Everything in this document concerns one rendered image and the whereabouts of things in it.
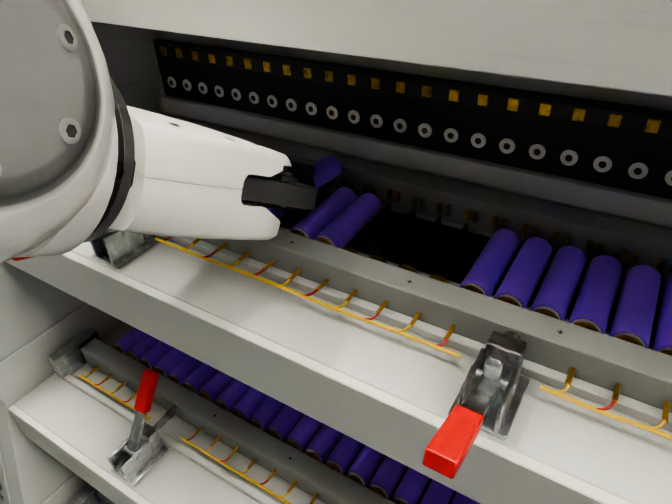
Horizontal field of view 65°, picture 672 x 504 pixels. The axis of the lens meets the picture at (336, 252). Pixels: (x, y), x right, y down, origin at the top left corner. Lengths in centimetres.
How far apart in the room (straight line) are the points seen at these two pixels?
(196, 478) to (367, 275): 26
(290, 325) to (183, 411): 22
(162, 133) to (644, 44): 17
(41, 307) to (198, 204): 37
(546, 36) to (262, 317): 21
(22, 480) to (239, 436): 28
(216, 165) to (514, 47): 13
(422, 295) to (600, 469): 11
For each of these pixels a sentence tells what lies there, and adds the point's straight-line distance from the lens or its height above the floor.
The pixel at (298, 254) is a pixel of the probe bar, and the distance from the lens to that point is 32.
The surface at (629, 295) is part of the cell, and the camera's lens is 33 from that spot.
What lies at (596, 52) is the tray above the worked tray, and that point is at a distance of 21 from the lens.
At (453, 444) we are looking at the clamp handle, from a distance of 21.
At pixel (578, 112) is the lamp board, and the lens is 37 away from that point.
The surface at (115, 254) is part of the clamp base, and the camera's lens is 39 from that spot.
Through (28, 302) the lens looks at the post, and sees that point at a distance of 58.
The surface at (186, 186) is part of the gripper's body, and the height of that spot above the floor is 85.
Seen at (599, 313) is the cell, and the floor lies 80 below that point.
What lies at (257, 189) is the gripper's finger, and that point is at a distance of 26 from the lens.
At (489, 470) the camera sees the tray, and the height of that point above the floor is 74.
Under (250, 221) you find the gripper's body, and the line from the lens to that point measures 26.
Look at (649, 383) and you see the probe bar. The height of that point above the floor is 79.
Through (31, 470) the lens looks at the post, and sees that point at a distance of 68.
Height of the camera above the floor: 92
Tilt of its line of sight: 23 degrees down
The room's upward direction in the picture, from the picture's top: 6 degrees clockwise
